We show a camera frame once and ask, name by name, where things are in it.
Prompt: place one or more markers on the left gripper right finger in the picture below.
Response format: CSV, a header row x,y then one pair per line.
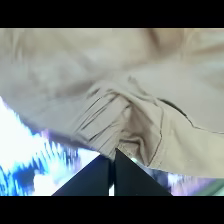
x,y
135,181

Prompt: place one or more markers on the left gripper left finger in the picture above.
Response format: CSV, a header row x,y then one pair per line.
x,y
91,180

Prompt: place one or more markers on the beige garment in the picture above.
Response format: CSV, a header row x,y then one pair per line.
x,y
126,86

